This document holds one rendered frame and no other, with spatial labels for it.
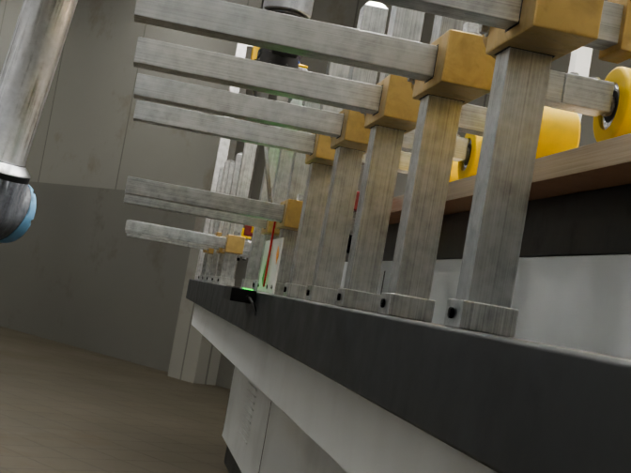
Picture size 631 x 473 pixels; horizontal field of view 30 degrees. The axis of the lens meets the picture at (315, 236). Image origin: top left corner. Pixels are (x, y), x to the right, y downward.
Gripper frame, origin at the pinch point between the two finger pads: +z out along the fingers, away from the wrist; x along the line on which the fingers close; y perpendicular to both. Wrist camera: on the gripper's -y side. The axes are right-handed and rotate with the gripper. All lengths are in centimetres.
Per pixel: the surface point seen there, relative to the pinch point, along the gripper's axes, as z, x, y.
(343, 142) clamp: 8, -6, -53
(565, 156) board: 11, -23, -94
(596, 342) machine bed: 29, -28, -97
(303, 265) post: 24.8, -7.7, -23.3
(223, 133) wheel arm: 6.9, 8.8, -27.0
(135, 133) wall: -73, 36, 734
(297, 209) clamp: 15.0, -7.4, -5.5
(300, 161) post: 5.8, -7.2, 1.8
